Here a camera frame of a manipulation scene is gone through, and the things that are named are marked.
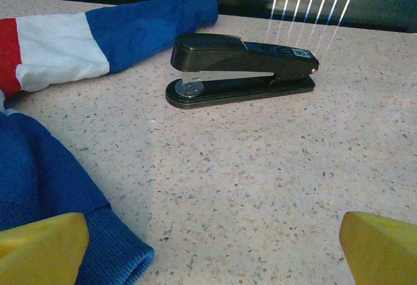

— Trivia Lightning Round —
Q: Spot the blue red white jacket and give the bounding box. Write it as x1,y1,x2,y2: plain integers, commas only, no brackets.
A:
0,0,220,285

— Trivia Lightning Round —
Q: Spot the black stapler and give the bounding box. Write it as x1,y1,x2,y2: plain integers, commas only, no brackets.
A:
165,33,320,110

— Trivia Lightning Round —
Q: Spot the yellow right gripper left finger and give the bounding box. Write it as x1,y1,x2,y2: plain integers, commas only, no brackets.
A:
0,212,89,285

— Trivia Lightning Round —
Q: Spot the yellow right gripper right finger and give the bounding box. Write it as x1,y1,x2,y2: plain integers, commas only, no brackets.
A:
338,211,417,285

